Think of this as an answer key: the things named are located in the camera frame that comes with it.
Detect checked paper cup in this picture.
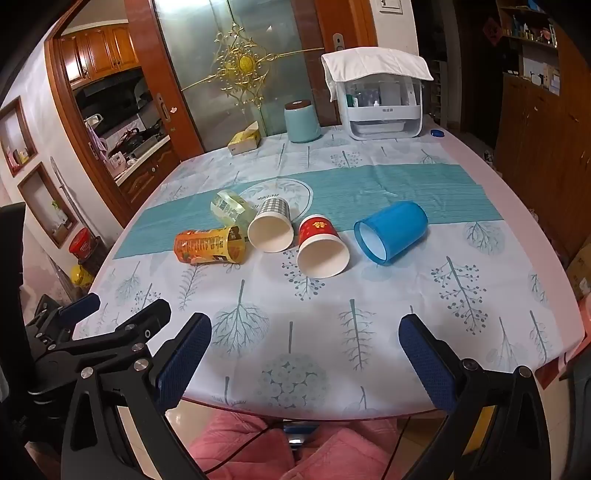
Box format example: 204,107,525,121
248,198,295,253

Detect white towel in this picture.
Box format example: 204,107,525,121
321,46,434,103

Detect red plastic bucket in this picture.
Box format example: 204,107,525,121
69,227,100,260

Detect yellow tissue box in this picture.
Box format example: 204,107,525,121
226,121,262,154

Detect dark wooden shelf cabinet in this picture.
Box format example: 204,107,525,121
493,0,591,271

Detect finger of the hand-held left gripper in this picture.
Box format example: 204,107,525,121
46,299,172,370
28,292,101,343

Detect black range hood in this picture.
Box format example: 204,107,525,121
74,68,145,114

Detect blue plastic cup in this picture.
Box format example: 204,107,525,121
353,201,428,265

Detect wooden framed wall niche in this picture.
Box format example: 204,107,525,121
17,163,80,249
0,96,38,177

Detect teal canister with brown lid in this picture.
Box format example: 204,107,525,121
284,99,322,143

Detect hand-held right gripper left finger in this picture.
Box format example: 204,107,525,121
60,313,213,480

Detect pink hanging cloth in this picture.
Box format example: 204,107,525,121
90,124,110,158

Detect black cable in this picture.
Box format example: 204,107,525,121
205,419,289,467
390,416,413,467

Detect clear yellowish glass cup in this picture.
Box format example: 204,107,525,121
211,189,257,228

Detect red paper cup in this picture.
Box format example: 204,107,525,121
296,214,350,278

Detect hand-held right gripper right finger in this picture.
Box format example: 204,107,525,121
398,315,553,480

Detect tree print tablecloth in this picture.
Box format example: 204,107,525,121
74,124,567,412

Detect frosted glass door gold ornament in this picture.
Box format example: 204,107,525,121
152,0,325,158

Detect cardboard box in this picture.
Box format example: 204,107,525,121
565,240,591,302

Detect kitchen counter with wooden cabinets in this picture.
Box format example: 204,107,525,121
105,134,182,217

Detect wooden kitchen wall cabinets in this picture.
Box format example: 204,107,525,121
58,25,140,87

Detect orange printed paper cup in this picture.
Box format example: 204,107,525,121
174,225,247,265

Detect white plastic storage box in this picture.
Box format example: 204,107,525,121
332,76,424,140

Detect person's pink pants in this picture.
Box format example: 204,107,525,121
187,408,411,480

